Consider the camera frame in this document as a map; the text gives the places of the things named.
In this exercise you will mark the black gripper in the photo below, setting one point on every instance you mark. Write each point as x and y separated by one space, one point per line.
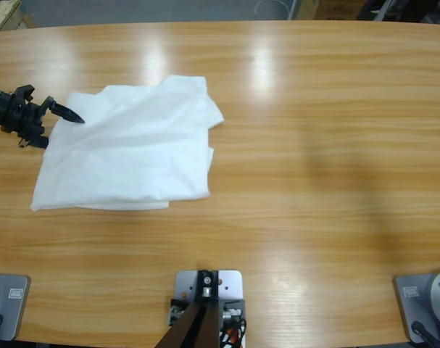
20 116

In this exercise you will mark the white T-shirt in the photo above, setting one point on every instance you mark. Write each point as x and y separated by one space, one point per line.
132 145

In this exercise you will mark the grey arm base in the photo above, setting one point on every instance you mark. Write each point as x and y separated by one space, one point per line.
411 301
9 308

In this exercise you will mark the light wooden pallet stack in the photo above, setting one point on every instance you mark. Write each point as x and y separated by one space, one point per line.
6 14

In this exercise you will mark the dark grey chair base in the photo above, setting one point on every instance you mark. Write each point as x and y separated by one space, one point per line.
439 12

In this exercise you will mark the grey metal stand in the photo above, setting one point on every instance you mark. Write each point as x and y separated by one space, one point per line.
382 9

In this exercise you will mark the dark brown cardboard box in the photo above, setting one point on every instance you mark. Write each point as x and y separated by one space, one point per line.
337 7

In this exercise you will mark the light brown cardboard box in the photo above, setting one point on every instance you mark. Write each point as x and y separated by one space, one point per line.
306 9

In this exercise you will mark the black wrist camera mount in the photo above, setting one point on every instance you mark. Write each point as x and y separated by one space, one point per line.
24 92

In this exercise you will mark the white mount block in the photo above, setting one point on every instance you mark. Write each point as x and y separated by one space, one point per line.
230 286

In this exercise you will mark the dark post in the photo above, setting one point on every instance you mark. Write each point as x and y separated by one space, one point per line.
199 326

